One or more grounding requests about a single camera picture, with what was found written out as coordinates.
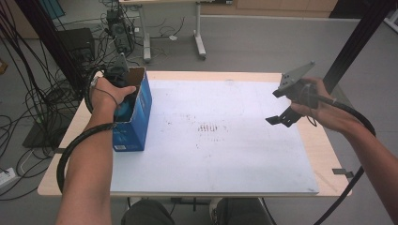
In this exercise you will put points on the wooden cabinet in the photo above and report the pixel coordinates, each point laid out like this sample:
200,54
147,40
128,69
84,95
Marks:
281,7

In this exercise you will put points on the white paper sheet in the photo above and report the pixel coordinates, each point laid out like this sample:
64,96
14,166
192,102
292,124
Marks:
212,162

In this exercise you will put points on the blue cardboard box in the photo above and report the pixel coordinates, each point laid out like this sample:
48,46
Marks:
134,131

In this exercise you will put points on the white desk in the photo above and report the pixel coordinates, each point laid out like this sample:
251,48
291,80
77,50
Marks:
198,31

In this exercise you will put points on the person's right hand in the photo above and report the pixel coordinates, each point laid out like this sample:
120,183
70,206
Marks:
327,114

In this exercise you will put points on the person's left hand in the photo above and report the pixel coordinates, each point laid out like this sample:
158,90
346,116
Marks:
104,93

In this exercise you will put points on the black box case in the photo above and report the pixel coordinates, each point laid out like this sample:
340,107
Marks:
76,43

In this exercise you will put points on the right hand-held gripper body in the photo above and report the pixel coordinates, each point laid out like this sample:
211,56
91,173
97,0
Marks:
295,89

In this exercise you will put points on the dark floor plate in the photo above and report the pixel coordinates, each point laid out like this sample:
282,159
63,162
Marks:
40,137

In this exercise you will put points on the person's right leg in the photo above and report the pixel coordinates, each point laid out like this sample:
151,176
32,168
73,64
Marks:
241,214

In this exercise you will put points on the black computer tower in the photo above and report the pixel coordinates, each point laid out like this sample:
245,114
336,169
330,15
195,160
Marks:
119,31

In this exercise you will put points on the black metal frame post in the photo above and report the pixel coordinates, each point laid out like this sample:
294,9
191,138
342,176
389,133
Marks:
359,34
47,37

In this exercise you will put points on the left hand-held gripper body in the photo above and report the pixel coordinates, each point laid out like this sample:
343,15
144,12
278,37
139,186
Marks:
119,75

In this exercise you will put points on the white power strip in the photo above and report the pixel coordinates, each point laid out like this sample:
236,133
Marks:
7,177

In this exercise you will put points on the black tape strip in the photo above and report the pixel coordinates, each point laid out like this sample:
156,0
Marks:
342,172
59,150

